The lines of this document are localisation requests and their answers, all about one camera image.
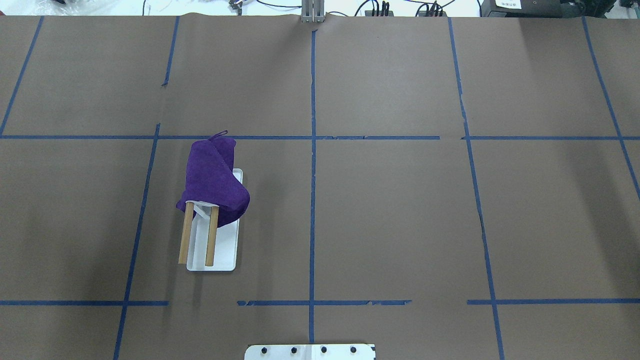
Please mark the purple microfibre towel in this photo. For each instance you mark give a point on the purple microfibre towel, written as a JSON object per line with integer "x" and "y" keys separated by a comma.
{"x": 210, "y": 179}

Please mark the white towel rack base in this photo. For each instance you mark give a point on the white towel rack base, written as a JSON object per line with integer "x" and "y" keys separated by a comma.
{"x": 226, "y": 243}

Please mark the front wooden rack rod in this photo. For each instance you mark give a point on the front wooden rack rod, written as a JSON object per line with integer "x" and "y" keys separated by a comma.
{"x": 211, "y": 241}

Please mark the silver mounting plate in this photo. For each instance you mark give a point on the silver mounting plate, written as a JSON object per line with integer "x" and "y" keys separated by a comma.
{"x": 337, "y": 351}

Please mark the aluminium frame post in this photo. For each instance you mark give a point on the aluminium frame post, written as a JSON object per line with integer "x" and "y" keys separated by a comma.
{"x": 313, "y": 11}

